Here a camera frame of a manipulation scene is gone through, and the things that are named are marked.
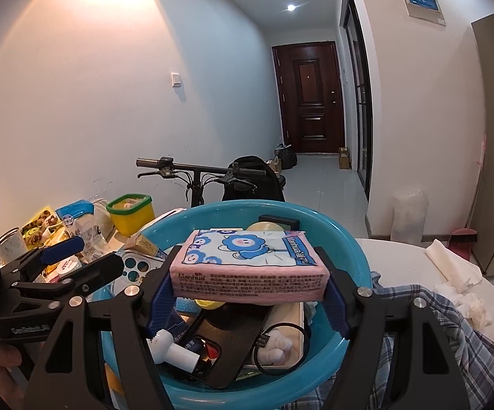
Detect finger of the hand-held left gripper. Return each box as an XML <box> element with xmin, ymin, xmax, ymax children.
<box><xmin>14</xmin><ymin>253</ymin><xmax>125</xmax><ymax>304</ymax></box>
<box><xmin>0</xmin><ymin>236</ymin><xmax>86</xmax><ymax>283</ymax></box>

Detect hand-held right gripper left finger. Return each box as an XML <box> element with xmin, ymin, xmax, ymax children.
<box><xmin>22</xmin><ymin>245</ymin><xmax>185</xmax><ymax>410</ymax></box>

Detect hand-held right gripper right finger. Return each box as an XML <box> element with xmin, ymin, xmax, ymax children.
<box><xmin>315</xmin><ymin>245</ymin><xmax>471</xmax><ymax>410</ymax></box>

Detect teal plastic basin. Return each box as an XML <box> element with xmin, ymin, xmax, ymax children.
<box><xmin>99</xmin><ymin>203</ymin><xmax>384</xmax><ymax>402</ymax></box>

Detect pink blue cartoon tissue pack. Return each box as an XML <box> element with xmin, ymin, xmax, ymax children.
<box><xmin>169</xmin><ymin>228</ymin><xmax>330</xmax><ymax>307</ymax></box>

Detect white jar with lid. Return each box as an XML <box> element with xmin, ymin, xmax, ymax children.
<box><xmin>57</xmin><ymin>255</ymin><xmax>81</xmax><ymax>278</ymax></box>

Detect white marbled tumbler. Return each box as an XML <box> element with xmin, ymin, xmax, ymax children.
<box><xmin>0</xmin><ymin>227</ymin><xmax>28</xmax><ymax>265</ymax></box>

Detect yellow patterned snack bag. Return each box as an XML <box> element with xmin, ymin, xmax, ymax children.
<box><xmin>20</xmin><ymin>206</ymin><xmax>66</xmax><ymax>248</ymax></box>

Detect blue white powder bag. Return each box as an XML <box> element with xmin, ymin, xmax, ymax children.
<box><xmin>56</xmin><ymin>200</ymin><xmax>111</xmax><ymax>261</ymax></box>

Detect white phone case with holes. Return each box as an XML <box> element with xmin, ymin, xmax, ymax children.
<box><xmin>114</xmin><ymin>251</ymin><xmax>164</xmax><ymax>285</ymax></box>

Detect white plastic bottle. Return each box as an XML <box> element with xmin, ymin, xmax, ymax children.
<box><xmin>146</xmin><ymin>329</ymin><xmax>200</xmax><ymax>372</ymax></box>

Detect cream flat box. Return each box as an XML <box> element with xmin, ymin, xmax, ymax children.
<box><xmin>238</xmin><ymin>301</ymin><xmax>307</xmax><ymax>370</ymax></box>

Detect beige soap packet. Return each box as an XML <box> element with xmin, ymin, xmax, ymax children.
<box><xmin>124</xmin><ymin>231</ymin><xmax>175</xmax><ymax>261</ymax></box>

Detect yellow container with green rim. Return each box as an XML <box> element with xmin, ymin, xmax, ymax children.
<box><xmin>106</xmin><ymin>193</ymin><xmax>154</xmax><ymax>236</ymax></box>

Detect white plush toy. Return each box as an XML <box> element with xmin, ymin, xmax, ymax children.
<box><xmin>255</xmin><ymin>322</ymin><xmax>299</xmax><ymax>366</ymax></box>

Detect black phone case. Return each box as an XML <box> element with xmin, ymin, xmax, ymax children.
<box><xmin>185</xmin><ymin>303</ymin><xmax>275</xmax><ymax>389</ymax></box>

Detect black framed box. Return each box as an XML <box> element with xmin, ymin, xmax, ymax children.
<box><xmin>257</xmin><ymin>214</ymin><xmax>299</xmax><ymax>232</ymax></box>

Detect pale yellow round container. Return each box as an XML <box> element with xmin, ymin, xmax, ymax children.
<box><xmin>247</xmin><ymin>221</ymin><xmax>288</xmax><ymax>232</ymax></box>

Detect blue plaid cloth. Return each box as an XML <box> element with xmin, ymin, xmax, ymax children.
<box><xmin>281</xmin><ymin>271</ymin><xmax>494</xmax><ymax>410</ymax></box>

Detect bubble wrap roll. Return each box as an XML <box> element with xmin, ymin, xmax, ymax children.
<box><xmin>390</xmin><ymin>188</ymin><xmax>427</xmax><ymax>242</ymax></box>

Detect crumpled white tissues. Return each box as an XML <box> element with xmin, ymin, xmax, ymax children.
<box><xmin>425</xmin><ymin>239</ymin><xmax>493</xmax><ymax>329</ymax></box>

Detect red dustpan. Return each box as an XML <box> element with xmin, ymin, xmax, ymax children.
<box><xmin>447</xmin><ymin>228</ymin><xmax>478</xmax><ymax>261</ymax></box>

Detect black trash bag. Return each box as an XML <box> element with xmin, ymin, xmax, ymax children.
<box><xmin>273</xmin><ymin>143</ymin><xmax>298</xmax><ymax>169</ymax></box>

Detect dark brown entrance door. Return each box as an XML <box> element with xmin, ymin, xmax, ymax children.
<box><xmin>271</xmin><ymin>41</ymin><xmax>345</xmax><ymax>154</ymax></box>

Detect black framed sliding glass door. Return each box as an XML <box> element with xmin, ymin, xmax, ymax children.
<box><xmin>338</xmin><ymin>0</ymin><xmax>374</xmax><ymax>201</ymax></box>

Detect black cable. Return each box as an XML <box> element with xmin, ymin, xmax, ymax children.
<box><xmin>251</xmin><ymin>325</ymin><xmax>307</xmax><ymax>377</ymax></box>

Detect bicycle handlebar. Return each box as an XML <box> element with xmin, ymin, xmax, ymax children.
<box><xmin>136</xmin><ymin>157</ymin><xmax>288</xmax><ymax>208</ymax></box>

